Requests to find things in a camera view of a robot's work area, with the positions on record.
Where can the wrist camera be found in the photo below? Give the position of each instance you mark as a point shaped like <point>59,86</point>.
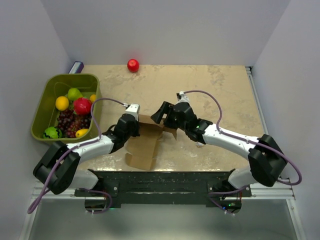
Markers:
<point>182,98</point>
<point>133,109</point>

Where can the small orange fruit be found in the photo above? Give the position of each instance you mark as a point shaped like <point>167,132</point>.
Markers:
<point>92,98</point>

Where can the red apple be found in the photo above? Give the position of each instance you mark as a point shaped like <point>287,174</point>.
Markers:
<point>133,65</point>

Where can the brown cardboard box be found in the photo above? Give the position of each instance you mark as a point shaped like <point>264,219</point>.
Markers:
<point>142,150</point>

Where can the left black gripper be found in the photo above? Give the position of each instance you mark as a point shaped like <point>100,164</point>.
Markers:
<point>136,133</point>

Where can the small blue white toy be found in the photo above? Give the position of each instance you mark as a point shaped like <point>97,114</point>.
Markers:
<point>199,144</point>

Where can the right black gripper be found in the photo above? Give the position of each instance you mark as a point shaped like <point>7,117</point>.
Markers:
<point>166,108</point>

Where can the yellow lemon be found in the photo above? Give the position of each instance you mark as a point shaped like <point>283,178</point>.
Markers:
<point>62,103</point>

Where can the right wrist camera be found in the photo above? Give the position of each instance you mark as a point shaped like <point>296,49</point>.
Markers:
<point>182,98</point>

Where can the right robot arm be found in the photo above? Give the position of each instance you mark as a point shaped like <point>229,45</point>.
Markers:
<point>263,154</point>

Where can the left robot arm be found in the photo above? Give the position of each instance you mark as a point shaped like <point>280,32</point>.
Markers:
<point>57,169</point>

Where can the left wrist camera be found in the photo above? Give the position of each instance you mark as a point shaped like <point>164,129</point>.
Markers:
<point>133,109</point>

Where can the purple white box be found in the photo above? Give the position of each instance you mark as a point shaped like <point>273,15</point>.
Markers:
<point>76,68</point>

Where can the green plastic bin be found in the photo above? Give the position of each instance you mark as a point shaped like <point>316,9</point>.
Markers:
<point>46,114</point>

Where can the purple grapes bunch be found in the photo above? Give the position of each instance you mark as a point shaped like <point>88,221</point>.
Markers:
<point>69,123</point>

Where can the small watermelon toy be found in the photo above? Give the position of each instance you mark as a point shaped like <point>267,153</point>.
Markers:
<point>52,133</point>

